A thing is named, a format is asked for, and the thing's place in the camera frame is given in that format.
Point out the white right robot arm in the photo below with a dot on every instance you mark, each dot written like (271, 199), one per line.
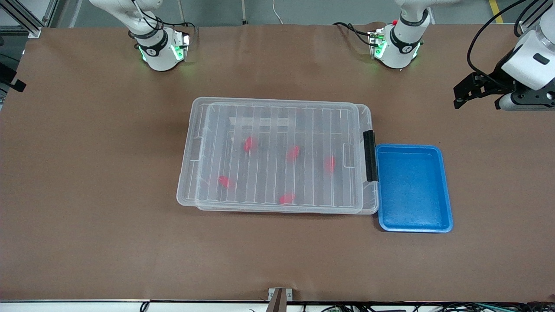
(158, 56)

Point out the red block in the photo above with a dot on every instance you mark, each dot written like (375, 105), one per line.
(248, 144)
(293, 152)
(330, 164)
(224, 181)
(286, 198)

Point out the blue plastic tray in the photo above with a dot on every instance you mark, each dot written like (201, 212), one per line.
(412, 195)

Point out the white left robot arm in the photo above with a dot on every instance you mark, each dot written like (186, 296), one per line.
(399, 47)

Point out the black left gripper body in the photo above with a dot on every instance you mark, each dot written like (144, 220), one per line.
(497, 81)

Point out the clear plastic box lid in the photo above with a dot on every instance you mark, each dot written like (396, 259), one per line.
(260, 173)

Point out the aluminium frame profile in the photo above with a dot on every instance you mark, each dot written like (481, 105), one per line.
(26, 24)

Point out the clear plastic storage box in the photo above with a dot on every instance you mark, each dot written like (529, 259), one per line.
(372, 201)

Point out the grey metal table bracket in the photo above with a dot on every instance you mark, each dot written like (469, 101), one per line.
(280, 299)

